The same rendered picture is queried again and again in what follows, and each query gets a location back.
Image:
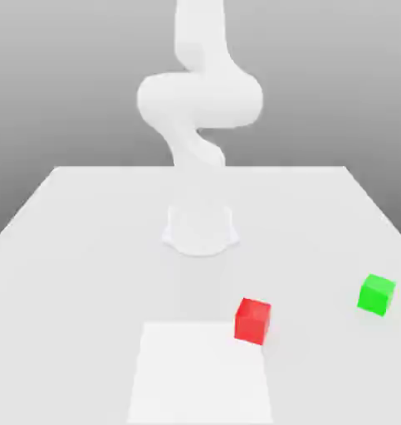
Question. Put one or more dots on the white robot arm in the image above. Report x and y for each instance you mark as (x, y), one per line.
(200, 99)

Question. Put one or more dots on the small green cube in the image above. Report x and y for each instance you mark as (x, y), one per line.
(375, 295)

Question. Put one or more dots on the small red cube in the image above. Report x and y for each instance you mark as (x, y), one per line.
(252, 322)

